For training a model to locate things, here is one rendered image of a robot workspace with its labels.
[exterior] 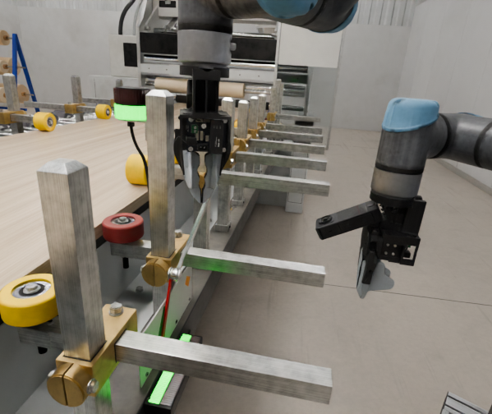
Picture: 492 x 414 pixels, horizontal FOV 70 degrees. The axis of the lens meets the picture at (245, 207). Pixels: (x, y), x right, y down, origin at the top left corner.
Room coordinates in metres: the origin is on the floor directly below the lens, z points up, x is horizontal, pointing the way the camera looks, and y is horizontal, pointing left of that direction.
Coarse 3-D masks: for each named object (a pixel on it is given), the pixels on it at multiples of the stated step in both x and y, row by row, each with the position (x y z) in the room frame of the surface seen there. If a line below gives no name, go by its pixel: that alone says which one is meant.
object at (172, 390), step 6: (192, 336) 0.56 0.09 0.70; (192, 342) 0.55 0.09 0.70; (198, 342) 0.55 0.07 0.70; (174, 378) 0.46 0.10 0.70; (180, 378) 0.46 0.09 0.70; (174, 384) 0.45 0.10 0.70; (168, 390) 0.43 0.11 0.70; (174, 390) 0.43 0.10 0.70; (168, 396) 0.42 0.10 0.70; (174, 396) 0.42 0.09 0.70; (162, 402) 0.41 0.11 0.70; (168, 402) 0.41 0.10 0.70
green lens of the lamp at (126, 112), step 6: (114, 108) 0.59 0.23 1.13; (120, 108) 0.58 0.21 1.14; (126, 108) 0.57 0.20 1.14; (132, 108) 0.58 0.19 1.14; (138, 108) 0.58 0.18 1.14; (144, 108) 0.59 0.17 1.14; (120, 114) 0.58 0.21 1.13; (126, 114) 0.57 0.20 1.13; (132, 114) 0.58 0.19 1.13; (138, 114) 0.58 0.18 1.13; (144, 114) 0.59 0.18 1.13; (138, 120) 0.58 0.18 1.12
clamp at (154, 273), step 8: (176, 240) 0.65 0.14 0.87; (184, 240) 0.65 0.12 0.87; (176, 248) 0.61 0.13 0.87; (152, 256) 0.58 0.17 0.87; (160, 256) 0.58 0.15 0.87; (176, 256) 0.59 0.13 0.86; (152, 264) 0.55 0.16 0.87; (160, 264) 0.55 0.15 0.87; (168, 264) 0.57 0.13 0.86; (176, 264) 0.59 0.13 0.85; (144, 272) 0.56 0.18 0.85; (152, 272) 0.55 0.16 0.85; (160, 272) 0.55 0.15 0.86; (152, 280) 0.55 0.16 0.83; (160, 280) 0.55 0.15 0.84; (168, 280) 0.57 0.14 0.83
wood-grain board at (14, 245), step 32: (64, 128) 1.65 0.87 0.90; (96, 128) 1.71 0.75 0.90; (128, 128) 1.77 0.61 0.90; (0, 160) 1.04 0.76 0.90; (32, 160) 1.07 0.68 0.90; (96, 160) 1.12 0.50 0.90; (0, 192) 0.77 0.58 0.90; (32, 192) 0.79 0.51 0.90; (96, 192) 0.82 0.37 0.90; (128, 192) 0.83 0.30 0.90; (0, 224) 0.61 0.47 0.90; (32, 224) 0.62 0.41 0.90; (96, 224) 0.64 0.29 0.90; (0, 256) 0.49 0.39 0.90; (32, 256) 0.50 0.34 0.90; (0, 288) 0.41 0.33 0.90
